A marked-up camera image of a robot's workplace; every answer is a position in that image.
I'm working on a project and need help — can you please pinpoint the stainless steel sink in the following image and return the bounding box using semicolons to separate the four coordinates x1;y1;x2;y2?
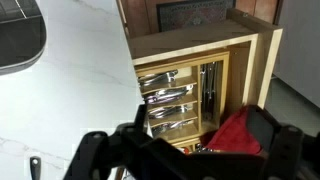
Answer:
0;0;47;76

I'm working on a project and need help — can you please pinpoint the dark patterned floor rug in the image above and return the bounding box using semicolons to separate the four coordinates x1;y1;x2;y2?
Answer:
156;0;237;33

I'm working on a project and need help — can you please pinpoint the wooden kitchen drawer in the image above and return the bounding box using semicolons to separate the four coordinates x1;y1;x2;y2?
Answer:
128;8;284;158

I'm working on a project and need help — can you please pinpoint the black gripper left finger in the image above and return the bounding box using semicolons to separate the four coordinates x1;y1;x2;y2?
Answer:
63;104;181;180

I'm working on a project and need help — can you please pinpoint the red towel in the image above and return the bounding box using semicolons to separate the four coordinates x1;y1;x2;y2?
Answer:
203;108;264;156

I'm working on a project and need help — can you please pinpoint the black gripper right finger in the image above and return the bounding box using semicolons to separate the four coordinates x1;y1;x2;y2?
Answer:
245;104;305;180

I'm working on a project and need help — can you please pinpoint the wooden cutlery organizer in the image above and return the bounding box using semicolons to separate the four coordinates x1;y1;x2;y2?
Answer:
134;51;231;149

